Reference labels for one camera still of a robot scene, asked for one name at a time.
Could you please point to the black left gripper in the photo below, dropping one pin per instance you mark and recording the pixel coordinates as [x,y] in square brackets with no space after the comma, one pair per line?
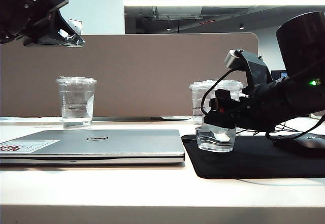
[43,8]

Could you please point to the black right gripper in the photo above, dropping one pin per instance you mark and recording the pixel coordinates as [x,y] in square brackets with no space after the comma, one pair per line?
[246,109]

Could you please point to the clear plastic cup with logo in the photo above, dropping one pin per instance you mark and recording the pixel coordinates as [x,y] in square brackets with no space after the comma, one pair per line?
[215,141]

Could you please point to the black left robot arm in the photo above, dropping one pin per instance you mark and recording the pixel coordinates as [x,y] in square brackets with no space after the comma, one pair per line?
[12,5]

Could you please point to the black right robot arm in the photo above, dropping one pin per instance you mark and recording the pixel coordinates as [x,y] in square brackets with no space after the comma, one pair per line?
[299,43]

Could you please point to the tall clear plastic cup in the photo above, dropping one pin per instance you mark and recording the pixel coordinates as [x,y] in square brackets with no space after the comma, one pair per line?
[76,102]

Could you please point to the silver Dell laptop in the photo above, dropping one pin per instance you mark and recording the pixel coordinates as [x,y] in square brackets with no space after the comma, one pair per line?
[127,145]

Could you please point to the white red laptop sticker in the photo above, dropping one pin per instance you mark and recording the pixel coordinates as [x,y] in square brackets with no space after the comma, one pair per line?
[38,145]

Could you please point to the grey flat partition foot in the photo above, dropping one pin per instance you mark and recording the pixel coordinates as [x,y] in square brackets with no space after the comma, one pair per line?
[175,118]

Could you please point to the black mouse pad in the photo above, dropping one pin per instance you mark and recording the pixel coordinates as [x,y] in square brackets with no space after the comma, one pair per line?
[241,163]

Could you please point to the background computer monitor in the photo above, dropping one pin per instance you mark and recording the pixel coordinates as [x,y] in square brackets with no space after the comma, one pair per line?
[283,74]

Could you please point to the black computer mouse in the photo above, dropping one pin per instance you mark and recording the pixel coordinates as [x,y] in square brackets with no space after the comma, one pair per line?
[304,145]

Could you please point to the wide brown desk partition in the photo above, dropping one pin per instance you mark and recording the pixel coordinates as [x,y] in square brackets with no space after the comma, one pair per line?
[152,61]

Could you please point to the white ceiling light strip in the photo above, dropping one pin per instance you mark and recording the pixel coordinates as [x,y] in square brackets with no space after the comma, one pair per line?
[215,2]

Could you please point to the metal wall plate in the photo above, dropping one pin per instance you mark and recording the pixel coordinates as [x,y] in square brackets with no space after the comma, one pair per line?
[76,24]

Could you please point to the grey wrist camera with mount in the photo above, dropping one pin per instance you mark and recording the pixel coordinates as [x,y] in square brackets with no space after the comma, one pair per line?
[254,66]

